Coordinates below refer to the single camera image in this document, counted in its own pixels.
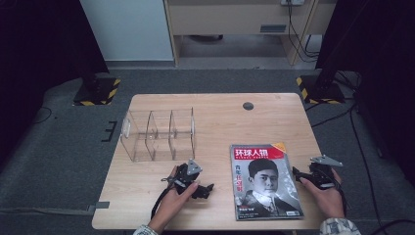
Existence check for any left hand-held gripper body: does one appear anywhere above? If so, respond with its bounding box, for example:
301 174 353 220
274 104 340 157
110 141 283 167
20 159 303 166
169 159 204 197

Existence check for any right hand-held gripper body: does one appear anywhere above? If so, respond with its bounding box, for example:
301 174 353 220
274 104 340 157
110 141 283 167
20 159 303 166
307 155 344 190

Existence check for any portrait cover magazine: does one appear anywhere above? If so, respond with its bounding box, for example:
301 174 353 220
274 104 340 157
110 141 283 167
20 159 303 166
229 141 305 221

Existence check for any clear acrylic file rack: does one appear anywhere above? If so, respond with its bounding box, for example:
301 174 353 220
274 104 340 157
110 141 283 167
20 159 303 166
119 107 197 164

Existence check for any person's right hand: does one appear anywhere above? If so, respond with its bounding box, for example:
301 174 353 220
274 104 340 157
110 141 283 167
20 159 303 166
299 167 346 219

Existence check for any person's left hand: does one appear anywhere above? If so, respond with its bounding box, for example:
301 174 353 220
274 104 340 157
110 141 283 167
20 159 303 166
148 165 200 234

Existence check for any grey tape piece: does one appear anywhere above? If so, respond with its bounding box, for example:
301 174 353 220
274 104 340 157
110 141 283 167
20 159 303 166
87 201 111 213

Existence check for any dark flat object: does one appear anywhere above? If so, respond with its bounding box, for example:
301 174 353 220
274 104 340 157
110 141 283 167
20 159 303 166
189 33 224 43

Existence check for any black curtain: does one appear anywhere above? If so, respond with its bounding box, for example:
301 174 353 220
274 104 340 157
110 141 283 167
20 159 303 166
315 0 415 187
0 0 111 165

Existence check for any white panel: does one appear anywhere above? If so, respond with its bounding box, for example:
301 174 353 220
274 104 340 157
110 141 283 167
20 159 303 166
79 0 174 62

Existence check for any right hand-held gripper cable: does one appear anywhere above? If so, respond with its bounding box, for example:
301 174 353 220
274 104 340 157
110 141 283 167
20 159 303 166
328 167 348 218

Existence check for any black floor cable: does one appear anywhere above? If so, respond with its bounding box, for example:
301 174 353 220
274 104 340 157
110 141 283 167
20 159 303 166
309 103 357 129
371 218 415 235
33 106 53 125
347 107 386 235

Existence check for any black power cable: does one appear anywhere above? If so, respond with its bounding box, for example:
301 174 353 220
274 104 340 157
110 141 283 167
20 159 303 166
287 3 320 64

